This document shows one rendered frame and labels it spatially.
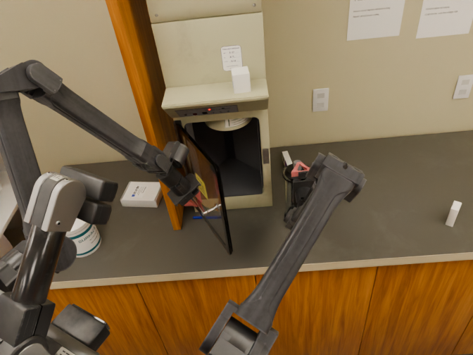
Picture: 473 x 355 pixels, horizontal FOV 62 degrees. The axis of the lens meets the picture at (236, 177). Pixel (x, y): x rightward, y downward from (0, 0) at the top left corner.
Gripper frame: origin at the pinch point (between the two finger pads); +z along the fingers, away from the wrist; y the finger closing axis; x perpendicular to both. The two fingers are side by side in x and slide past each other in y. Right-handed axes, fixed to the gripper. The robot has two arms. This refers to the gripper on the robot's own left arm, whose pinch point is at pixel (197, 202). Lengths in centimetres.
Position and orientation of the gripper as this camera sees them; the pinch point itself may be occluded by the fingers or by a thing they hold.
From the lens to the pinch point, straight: 130.3
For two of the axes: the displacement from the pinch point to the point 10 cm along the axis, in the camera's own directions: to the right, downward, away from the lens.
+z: 4.3, 5.2, 7.4
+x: 5.0, 5.4, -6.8
